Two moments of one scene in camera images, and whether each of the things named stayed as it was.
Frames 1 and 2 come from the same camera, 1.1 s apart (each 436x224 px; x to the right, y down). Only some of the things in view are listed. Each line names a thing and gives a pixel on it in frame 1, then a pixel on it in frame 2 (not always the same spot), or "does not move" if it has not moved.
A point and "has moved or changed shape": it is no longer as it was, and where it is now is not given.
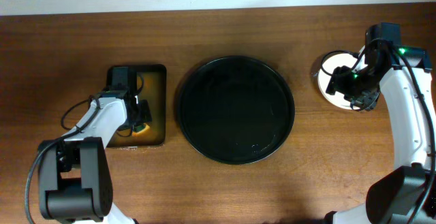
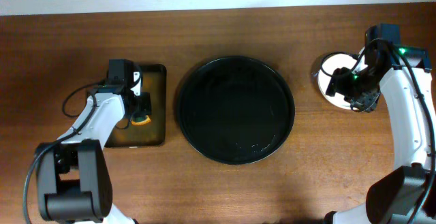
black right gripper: (334, 81) does not move
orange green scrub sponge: (140, 130) has moved or changed shape
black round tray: (236, 109) does not move
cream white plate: (353, 61) does not move
